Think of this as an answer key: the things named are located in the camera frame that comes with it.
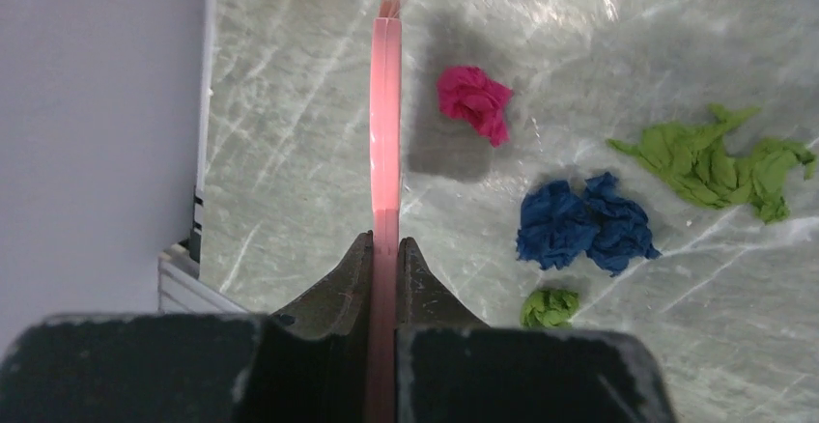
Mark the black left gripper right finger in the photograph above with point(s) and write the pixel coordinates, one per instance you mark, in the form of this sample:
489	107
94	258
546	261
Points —
451	367

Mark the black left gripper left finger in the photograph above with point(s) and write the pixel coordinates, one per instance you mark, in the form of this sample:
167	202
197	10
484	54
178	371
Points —
303	363

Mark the dark blue scrap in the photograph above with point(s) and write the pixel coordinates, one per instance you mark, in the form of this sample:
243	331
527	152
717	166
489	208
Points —
557	225

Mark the pink hand brush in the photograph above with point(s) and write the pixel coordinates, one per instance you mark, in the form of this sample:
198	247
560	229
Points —
385	179

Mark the small green paper scrap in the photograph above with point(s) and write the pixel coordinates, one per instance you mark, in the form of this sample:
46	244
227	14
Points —
549	308

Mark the small magenta paper scrap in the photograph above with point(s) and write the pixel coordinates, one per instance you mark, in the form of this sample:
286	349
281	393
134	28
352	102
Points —
467	93

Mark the aluminium frame rail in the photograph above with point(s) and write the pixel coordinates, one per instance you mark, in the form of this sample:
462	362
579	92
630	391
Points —
179	288

